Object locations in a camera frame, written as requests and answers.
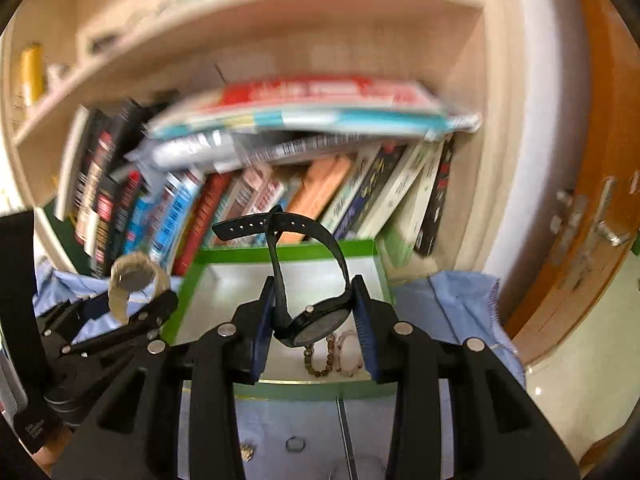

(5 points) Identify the silver door handle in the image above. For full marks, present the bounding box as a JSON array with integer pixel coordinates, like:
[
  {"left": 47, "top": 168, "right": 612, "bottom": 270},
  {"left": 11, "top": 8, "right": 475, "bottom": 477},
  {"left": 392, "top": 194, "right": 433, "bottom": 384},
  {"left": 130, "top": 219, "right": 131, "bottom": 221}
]
[{"left": 589, "top": 176, "right": 635, "bottom": 250}]

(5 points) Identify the brown wooden door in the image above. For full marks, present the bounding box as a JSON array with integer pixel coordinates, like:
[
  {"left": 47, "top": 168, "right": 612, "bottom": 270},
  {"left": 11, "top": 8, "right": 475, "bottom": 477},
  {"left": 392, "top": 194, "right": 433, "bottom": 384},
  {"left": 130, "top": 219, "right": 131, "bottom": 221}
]
[{"left": 504, "top": 0, "right": 640, "bottom": 367}]

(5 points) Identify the blue striped cloth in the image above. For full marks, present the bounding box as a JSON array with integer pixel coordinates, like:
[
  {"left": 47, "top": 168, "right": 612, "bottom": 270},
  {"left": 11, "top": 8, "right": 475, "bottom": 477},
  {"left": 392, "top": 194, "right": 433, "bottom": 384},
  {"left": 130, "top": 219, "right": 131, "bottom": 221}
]
[{"left": 31, "top": 259, "right": 527, "bottom": 480}]

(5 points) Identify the green cardboard box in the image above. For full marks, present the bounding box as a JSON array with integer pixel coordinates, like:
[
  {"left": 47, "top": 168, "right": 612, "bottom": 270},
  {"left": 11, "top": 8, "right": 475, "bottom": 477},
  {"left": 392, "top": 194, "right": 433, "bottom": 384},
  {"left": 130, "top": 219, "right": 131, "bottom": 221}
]
[{"left": 160, "top": 239, "right": 401, "bottom": 402}]

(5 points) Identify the stack of flat books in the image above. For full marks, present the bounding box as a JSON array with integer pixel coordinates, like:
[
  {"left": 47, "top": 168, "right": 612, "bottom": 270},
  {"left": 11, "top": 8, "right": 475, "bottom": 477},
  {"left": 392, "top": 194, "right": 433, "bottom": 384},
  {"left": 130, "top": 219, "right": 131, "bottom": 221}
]
[{"left": 124, "top": 76, "right": 484, "bottom": 172}]

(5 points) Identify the beige wristwatch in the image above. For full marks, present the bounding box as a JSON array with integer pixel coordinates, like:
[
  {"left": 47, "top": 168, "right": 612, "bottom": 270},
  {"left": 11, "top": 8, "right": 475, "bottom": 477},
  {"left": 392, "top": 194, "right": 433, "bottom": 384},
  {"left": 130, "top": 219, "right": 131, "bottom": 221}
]
[{"left": 108, "top": 253, "right": 172, "bottom": 324}]

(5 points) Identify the wooden bookshelf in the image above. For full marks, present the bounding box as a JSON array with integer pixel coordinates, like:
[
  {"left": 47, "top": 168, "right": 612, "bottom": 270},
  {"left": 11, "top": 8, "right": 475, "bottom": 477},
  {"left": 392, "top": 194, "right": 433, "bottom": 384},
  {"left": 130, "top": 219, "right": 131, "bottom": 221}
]
[{"left": 0, "top": 0, "right": 507, "bottom": 283}]

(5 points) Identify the brown bead bracelet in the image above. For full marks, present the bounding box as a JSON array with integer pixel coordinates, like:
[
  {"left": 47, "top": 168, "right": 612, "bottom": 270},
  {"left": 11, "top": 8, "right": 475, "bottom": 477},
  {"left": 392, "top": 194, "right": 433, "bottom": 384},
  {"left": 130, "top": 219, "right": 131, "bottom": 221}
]
[{"left": 301, "top": 334, "right": 337, "bottom": 377}]

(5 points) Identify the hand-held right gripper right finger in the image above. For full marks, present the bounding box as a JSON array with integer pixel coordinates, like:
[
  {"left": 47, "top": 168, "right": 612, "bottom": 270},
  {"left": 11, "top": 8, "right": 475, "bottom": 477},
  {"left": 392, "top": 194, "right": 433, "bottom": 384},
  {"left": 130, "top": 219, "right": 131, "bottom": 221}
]
[{"left": 350, "top": 274, "right": 583, "bottom": 480}]

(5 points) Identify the black wristwatch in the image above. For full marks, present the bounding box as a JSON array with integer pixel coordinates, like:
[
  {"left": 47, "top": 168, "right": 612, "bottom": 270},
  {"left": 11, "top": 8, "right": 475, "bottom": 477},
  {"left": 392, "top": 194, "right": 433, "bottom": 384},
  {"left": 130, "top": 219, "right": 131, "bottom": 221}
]
[{"left": 212, "top": 205, "right": 359, "bottom": 349}]

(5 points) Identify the pink bead bracelet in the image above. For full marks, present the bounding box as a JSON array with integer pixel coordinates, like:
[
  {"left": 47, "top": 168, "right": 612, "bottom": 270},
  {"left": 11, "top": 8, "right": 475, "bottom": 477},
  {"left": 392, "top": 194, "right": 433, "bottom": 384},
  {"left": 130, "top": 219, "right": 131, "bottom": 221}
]
[{"left": 334, "top": 331, "right": 365, "bottom": 377}]

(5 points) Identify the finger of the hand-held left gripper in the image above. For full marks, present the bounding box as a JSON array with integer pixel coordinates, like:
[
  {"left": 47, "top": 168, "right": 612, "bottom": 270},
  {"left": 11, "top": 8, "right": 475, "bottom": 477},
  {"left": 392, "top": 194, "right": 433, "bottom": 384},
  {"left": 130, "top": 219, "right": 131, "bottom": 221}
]
[
  {"left": 36, "top": 299, "right": 115, "bottom": 337},
  {"left": 59, "top": 290, "right": 180, "bottom": 357}
]

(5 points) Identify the row of upright books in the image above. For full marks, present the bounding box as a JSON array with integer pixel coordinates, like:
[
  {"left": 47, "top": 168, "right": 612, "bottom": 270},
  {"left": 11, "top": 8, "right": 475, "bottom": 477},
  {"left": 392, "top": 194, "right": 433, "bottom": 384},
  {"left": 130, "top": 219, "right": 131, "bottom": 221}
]
[{"left": 52, "top": 99, "right": 457, "bottom": 281}]

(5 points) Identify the silver door latch plate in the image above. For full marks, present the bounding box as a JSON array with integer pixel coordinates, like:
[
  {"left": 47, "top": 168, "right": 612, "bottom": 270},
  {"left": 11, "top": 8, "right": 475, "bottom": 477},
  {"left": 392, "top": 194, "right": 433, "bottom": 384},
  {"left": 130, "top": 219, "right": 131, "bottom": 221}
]
[{"left": 549, "top": 189, "right": 590, "bottom": 253}]

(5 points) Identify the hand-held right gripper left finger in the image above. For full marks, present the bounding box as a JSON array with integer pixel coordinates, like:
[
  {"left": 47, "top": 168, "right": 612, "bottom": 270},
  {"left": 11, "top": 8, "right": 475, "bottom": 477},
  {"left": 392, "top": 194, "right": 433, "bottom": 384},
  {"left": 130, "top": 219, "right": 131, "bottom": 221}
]
[{"left": 52, "top": 275, "right": 281, "bottom": 480}]

